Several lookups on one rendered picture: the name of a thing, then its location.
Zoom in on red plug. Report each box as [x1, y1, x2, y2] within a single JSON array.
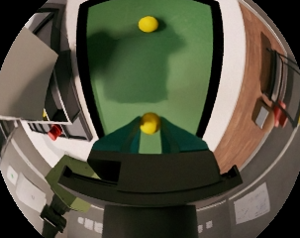
[[48, 124, 62, 141]]

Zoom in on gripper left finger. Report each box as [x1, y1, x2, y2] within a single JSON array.
[[90, 116, 141, 154]]

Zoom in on large white panel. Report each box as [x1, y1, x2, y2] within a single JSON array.
[[0, 26, 93, 143]]

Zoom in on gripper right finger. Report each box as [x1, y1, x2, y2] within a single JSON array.
[[160, 116, 210, 154]]

